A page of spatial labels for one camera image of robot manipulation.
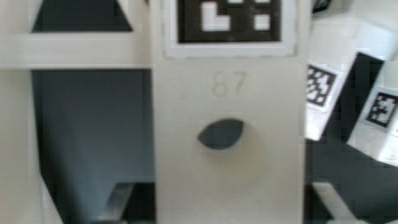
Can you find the white chair seat part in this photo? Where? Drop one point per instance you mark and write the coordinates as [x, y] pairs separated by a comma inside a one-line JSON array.
[[354, 29]]

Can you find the white chair leg with tag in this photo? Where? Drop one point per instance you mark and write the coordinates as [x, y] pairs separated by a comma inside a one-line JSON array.
[[374, 137]]

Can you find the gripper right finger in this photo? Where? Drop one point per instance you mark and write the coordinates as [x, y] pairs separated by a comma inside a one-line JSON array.
[[327, 210]]

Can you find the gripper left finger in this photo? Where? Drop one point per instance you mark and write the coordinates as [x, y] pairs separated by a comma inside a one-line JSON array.
[[130, 207]]

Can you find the small white chair leg block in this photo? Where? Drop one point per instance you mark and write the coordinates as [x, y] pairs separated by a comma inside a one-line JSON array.
[[326, 80]]

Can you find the white chair back frame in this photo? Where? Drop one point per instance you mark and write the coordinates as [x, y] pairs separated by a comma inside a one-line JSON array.
[[224, 50]]

